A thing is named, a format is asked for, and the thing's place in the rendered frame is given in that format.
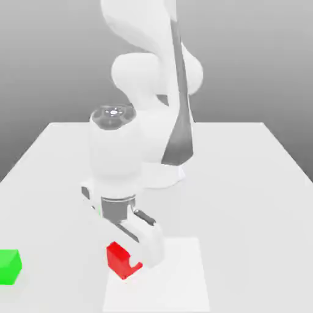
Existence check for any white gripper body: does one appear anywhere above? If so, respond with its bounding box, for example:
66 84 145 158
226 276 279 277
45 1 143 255
82 197 165 269

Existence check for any small green cube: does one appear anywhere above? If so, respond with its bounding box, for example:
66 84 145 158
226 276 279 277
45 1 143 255
0 249 23 286

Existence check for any small red cube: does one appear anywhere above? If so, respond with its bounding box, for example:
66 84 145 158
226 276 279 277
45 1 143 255
106 241 144 281

